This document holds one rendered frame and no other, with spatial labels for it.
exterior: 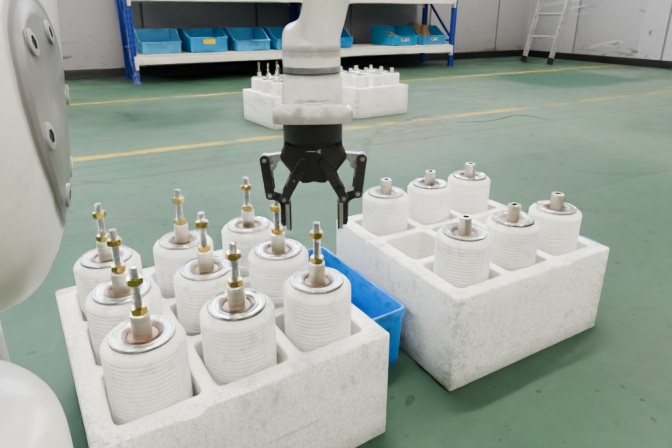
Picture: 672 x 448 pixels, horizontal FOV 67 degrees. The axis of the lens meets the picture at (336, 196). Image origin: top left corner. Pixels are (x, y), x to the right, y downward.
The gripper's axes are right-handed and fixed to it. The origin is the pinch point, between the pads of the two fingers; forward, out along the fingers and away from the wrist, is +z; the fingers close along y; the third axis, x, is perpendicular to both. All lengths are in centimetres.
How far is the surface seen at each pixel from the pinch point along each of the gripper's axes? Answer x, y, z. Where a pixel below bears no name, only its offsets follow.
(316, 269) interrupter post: 0.9, -0.1, 7.2
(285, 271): -6.0, 4.6, 10.9
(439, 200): -37.6, -26.9, 11.5
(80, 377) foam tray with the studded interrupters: 9.8, 29.5, 16.6
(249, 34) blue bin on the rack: -503, 65, -10
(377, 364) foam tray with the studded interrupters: 3.5, -8.6, 21.2
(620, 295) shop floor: -35, -70, 35
